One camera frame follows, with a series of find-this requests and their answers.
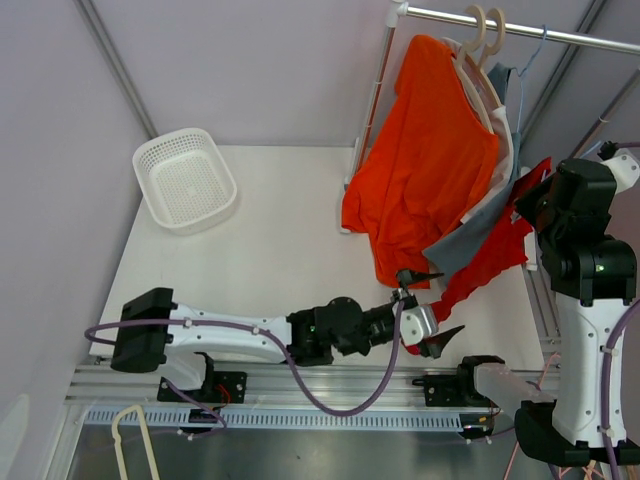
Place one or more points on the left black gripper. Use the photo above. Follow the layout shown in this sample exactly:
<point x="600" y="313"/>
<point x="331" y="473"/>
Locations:
<point x="432" y="345"/>

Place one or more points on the grey blue t shirt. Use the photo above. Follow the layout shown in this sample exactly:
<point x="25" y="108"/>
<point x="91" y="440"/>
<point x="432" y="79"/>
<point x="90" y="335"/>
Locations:
<point x="455" y="251"/>

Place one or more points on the red t shirt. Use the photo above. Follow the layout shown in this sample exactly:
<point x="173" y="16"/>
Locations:
<point x="503" y="249"/>

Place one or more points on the orange t shirt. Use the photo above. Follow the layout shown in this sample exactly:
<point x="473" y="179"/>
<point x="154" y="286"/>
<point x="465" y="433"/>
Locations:
<point x="430" y="164"/>

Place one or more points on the white t shirt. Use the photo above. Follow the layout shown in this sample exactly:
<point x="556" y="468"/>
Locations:
<point x="476" y="158"/>

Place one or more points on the beige wooden hanger front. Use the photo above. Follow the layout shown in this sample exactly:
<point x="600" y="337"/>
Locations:
<point x="464" y="65"/>

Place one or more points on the light blue wire hanger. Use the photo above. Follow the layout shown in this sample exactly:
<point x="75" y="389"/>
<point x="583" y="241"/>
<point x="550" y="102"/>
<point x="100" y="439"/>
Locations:
<point x="522" y="74"/>

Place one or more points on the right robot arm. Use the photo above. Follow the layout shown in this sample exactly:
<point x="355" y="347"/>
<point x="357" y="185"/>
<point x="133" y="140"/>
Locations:
<point x="594" y="278"/>

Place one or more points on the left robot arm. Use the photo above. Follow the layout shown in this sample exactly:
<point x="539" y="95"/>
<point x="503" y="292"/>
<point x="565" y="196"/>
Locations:
<point x="161" y="335"/>

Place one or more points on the pile of hangers on floor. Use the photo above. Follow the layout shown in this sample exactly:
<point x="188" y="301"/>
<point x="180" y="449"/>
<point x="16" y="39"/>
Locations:
<point x="593" y="470"/>

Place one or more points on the white perforated plastic basket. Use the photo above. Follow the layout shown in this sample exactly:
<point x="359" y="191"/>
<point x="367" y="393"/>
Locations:
<point x="185" y="181"/>

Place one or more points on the white object at corner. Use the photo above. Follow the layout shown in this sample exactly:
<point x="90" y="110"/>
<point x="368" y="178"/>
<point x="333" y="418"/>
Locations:
<point x="14" y="424"/>

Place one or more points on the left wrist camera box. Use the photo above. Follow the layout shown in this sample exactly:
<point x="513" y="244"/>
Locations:
<point x="417" y="324"/>

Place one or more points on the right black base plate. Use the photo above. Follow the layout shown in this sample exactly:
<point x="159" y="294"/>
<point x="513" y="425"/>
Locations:
<point x="446" y="390"/>

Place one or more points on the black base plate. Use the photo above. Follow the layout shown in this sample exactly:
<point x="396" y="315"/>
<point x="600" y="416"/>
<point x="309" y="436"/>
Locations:
<point x="220" y="387"/>
<point x="446" y="390"/>

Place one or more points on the white clothes rack post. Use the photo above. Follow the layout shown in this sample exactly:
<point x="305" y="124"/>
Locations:
<point x="397" y="9"/>

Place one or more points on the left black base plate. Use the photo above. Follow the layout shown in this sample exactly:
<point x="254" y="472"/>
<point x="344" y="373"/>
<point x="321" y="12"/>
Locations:
<point x="220" y="387"/>

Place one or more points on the white slotted cable duct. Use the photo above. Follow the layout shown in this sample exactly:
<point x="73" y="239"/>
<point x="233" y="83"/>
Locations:
<point x="297" y="419"/>

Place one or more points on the metal clothes rack rail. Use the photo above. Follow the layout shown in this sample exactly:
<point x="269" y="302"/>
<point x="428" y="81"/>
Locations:
<point x="567" y="38"/>

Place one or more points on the aluminium mounting rail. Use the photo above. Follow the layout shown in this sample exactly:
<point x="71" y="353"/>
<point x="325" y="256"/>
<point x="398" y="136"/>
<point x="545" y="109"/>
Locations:
<point x="340" y="386"/>

